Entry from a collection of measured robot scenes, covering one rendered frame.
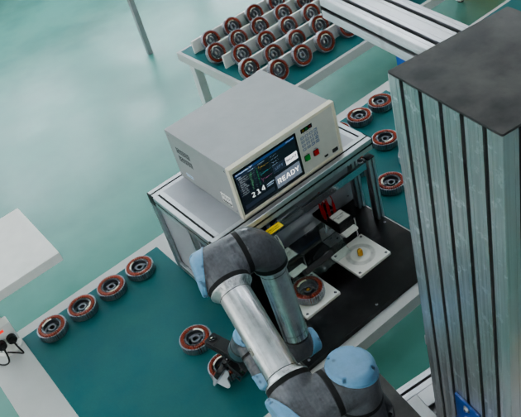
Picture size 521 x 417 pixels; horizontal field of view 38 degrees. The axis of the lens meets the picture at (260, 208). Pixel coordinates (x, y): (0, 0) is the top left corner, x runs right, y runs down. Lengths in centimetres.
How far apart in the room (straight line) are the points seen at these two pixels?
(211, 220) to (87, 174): 263
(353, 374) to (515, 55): 84
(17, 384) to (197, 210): 88
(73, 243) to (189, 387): 216
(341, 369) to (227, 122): 106
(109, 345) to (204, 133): 82
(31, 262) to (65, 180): 260
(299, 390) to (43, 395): 120
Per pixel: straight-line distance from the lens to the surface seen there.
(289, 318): 207
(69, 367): 274
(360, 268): 262
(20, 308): 427
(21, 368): 284
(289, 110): 247
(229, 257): 187
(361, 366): 175
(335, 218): 261
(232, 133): 244
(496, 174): 109
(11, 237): 261
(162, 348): 263
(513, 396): 147
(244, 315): 182
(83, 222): 461
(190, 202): 255
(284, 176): 244
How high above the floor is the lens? 265
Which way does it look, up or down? 39 degrees down
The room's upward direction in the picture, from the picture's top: 17 degrees counter-clockwise
